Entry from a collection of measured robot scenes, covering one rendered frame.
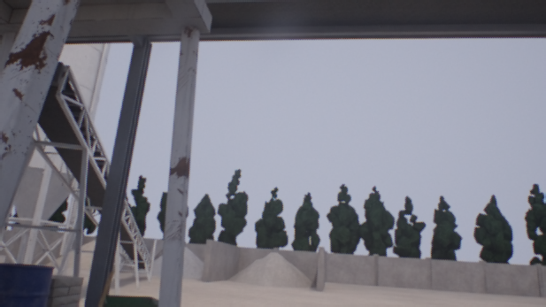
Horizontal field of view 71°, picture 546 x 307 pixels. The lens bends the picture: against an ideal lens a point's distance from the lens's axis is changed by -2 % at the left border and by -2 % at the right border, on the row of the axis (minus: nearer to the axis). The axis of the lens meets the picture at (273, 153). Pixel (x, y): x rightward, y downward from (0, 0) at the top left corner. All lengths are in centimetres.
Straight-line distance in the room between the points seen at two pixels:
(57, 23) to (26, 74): 13
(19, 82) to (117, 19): 112
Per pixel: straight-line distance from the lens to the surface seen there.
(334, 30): 595
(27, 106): 79
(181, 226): 153
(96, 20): 195
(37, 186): 1396
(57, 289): 591
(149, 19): 183
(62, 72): 620
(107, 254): 565
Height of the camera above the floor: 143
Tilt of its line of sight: 16 degrees up
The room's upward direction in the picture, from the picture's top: 4 degrees clockwise
